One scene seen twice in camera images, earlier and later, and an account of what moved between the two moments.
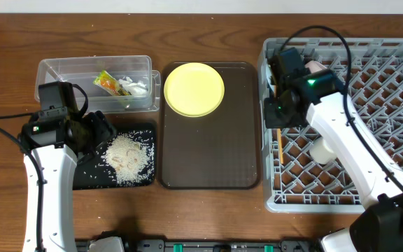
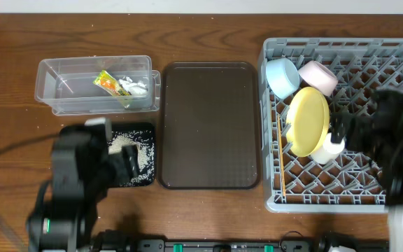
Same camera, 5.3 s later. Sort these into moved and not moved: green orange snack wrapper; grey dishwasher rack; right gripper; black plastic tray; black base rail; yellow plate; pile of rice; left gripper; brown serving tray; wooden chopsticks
Moved: right gripper; yellow plate; wooden chopsticks; left gripper
Not moved: green orange snack wrapper; black base rail; pile of rice; black plastic tray; grey dishwasher rack; brown serving tray
